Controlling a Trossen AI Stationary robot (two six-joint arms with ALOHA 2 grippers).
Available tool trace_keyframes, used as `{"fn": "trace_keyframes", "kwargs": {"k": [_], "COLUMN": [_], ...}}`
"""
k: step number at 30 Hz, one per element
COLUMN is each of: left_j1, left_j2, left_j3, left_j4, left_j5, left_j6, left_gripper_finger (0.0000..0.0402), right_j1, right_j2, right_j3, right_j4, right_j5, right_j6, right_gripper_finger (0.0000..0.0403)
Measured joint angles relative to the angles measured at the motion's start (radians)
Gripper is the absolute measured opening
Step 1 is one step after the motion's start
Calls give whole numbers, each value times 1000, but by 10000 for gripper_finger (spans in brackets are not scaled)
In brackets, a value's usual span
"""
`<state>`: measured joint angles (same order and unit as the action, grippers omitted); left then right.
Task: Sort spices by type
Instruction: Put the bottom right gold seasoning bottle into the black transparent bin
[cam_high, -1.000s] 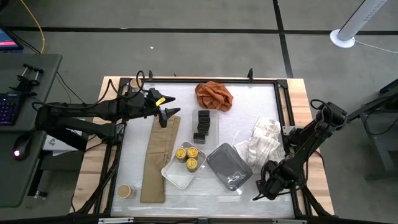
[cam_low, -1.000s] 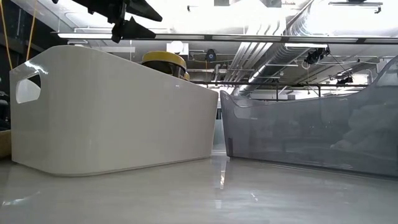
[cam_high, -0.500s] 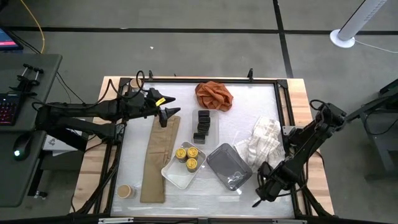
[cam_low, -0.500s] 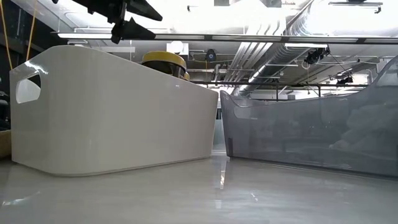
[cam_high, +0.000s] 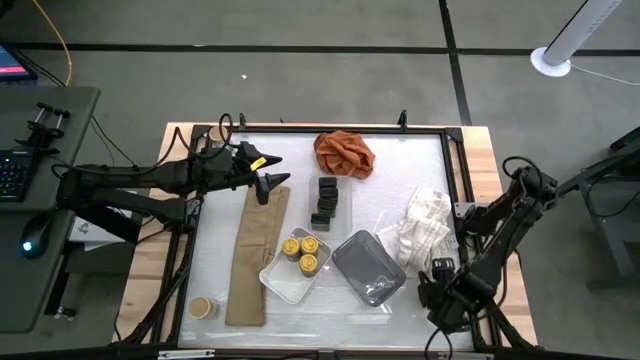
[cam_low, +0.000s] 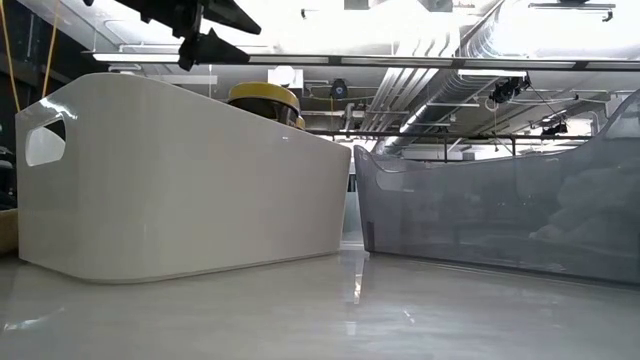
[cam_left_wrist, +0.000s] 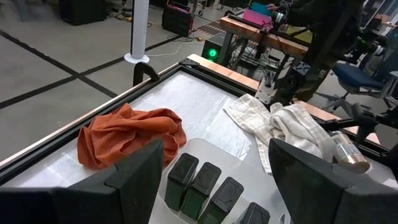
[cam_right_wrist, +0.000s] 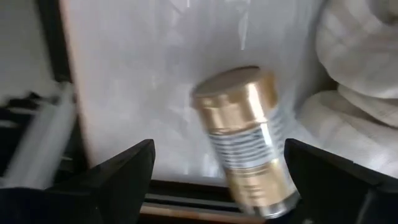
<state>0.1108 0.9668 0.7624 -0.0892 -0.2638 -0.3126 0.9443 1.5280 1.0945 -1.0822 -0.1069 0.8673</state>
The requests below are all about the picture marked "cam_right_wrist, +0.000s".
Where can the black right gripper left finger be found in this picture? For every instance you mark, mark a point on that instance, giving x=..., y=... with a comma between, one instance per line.
x=77, y=199

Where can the tan lid spice jar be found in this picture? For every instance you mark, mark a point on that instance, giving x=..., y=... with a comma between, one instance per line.
x=245, y=140

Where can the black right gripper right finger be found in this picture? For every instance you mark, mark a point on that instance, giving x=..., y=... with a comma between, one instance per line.
x=342, y=193

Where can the white table cover sheet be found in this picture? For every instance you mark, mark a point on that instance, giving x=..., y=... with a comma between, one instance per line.
x=140, y=77

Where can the cream checked cloth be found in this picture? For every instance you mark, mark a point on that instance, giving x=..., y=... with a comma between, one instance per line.
x=357, y=56

